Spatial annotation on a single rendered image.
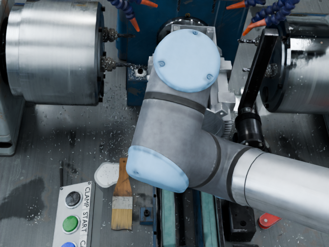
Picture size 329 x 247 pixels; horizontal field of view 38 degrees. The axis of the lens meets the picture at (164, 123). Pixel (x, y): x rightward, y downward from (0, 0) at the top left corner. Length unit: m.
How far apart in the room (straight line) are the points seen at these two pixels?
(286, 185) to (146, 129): 0.20
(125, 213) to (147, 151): 0.56
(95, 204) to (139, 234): 0.28
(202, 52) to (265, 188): 0.20
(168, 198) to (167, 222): 0.06
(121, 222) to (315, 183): 0.63
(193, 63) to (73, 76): 0.47
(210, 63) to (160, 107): 0.09
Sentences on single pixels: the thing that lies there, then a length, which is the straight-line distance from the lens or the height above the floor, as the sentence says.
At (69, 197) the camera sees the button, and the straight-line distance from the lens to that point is 0.91.
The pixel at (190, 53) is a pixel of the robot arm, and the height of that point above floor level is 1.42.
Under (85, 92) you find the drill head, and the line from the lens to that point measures 1.09.
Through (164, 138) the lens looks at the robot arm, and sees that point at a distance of 0.63.
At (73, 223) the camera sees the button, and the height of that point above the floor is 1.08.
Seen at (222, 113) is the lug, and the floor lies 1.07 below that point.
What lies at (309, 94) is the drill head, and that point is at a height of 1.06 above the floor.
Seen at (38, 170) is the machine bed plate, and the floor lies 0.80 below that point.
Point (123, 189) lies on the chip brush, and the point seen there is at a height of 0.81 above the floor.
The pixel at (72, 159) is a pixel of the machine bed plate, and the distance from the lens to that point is 1.27.
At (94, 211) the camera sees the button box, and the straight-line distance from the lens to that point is 0.90.
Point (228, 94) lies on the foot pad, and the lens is 1.07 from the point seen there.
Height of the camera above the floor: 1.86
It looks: 52 degrees down
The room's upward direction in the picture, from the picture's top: 7 degrees clockwise
